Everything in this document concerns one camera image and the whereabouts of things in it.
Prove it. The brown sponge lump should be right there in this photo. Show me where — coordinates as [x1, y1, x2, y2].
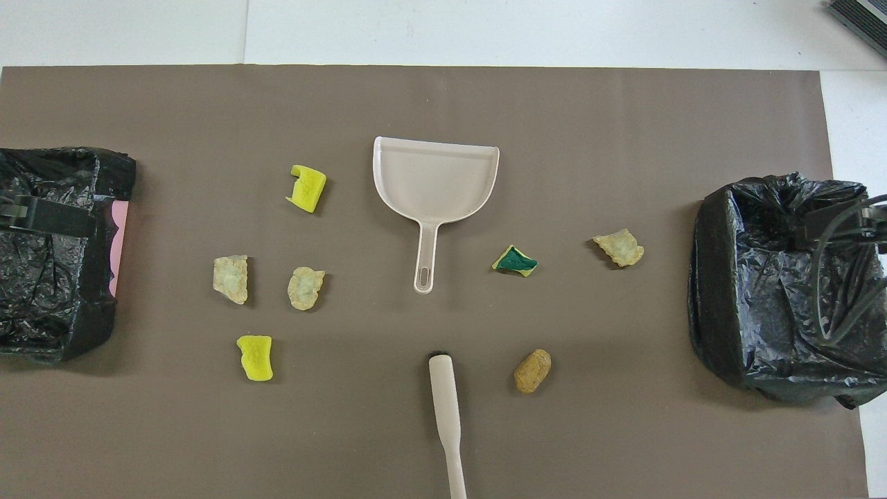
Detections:
[513, 349, 553, 395]

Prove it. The notched yellow sponge piece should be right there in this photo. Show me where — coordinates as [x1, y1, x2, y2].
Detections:
[285, 164, 328, 214]

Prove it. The left black bag bin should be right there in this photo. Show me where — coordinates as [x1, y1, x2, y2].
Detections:
[0, 146, 137, 365]

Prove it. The pink plastic bin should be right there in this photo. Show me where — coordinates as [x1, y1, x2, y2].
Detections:
[109, 198, 130, 297]

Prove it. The beige brush with black bristles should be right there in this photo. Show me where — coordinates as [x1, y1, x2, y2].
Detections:
[428, 351, 469, 499]

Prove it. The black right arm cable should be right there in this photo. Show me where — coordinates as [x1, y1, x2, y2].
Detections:
[811, 194, 887, 347]

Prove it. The green and yellow sponge piece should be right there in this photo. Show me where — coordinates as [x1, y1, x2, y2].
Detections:
[491, 244, 539, 279]

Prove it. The brown paper table mat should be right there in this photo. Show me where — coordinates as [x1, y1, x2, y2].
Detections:
[0, 65, 870, 499]

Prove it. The dark grey ribbed device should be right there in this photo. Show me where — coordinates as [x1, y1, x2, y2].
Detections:
[827, 0, 887, 60]

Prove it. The black bag lined trash bin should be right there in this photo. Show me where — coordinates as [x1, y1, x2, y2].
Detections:
[687, 172, 887, 410]

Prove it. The beige plastic dustpan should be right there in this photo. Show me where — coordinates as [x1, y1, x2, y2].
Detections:
[372, 136, 500, 295]

